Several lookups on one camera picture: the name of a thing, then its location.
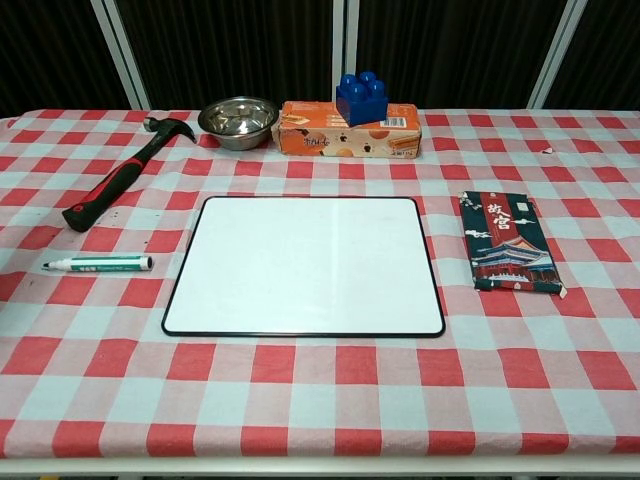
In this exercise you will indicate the green white whiteboard marker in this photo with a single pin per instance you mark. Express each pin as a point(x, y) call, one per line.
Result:
point(100, 264)

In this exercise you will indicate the white dry-erase board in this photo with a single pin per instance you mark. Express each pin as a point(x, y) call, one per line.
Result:
point(300, 270)

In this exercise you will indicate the orange cracker box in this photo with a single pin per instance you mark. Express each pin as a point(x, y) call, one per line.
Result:
point(320, 142)

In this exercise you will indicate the blue toy building block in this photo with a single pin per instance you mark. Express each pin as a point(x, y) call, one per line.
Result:
point(362, 107)

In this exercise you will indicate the stainless steel bowl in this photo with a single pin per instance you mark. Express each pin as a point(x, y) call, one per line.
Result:
point(237, 125)

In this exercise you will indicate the red white checkered tablecloth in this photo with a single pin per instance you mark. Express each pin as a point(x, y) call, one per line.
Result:
point(320, 390)

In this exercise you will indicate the dark packet with palace print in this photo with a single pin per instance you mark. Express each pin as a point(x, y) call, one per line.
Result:
point(510, 240)

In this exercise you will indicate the black red claw hammer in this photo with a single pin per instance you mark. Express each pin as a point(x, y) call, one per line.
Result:
point(115, 175)

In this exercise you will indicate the dark ribbed partition panel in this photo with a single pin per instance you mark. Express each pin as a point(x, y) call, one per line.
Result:
point(450, 50)
point(225, 45)
point(610, 50)
point(45, 50)

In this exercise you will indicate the aluminium partition post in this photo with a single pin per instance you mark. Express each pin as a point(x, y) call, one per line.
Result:
point(555, 55)
point(345, 40)
point(120, 50)

